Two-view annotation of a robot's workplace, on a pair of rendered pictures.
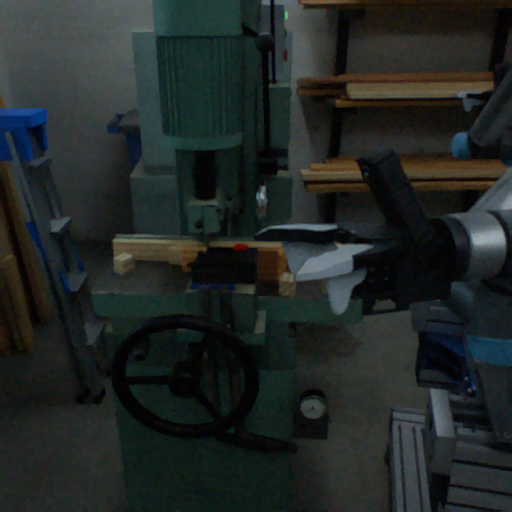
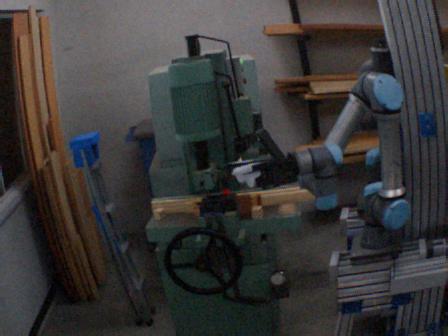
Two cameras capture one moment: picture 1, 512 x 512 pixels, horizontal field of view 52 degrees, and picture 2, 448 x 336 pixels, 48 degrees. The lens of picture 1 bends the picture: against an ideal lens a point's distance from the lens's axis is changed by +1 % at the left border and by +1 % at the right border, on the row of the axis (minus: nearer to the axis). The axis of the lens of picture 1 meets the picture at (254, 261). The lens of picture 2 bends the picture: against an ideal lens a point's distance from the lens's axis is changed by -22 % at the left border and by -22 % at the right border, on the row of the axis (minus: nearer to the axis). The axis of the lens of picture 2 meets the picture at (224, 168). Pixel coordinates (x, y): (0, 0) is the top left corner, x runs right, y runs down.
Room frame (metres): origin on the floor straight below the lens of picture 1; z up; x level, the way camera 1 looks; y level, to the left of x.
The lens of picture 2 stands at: (-1.23, -0.13, 1.68)
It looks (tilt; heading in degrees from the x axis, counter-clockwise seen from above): 14 degrees down; 4
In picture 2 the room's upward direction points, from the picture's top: 8 degrees counter-clockwise
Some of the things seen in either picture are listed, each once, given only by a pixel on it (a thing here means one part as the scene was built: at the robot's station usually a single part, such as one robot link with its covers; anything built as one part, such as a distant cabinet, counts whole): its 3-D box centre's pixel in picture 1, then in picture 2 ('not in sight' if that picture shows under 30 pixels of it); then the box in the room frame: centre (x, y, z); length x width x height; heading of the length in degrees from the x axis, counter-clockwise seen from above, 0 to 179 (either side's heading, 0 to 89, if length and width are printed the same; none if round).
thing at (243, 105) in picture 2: (274, 115); (241, 115); (1.37, -0.05, 1.23); 0.09 x 0.08 x 0.15; 176
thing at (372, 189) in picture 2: not in sight; (378, 201); (0.73, -0.53, 0.98); 0.13 x 0.12 x 0.14; 14
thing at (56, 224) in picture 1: (58, 264); (110, 235); (1.84, 0.77, 0.58); 0.27 x 0.25 x 1.16; 90
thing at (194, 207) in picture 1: (208, 212); (206, 178); (1.18, 0.11, 1.03); 0.14 x 0.07 x 0.09; 176
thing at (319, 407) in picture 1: (312, 405); (278, 278); (0.94, -0.13, 0.65); 0.06 x 0.04 x 0.08; 86
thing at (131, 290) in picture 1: (228, 295); (223, 225); (1.05, 0.06, 0.87); 0.61 x 0.30 x 0.06; 86
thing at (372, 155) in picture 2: not in sight; (379, 163); (1.23, -0.64, 0.98); 0.13 x 0.12 x 0.14; 92
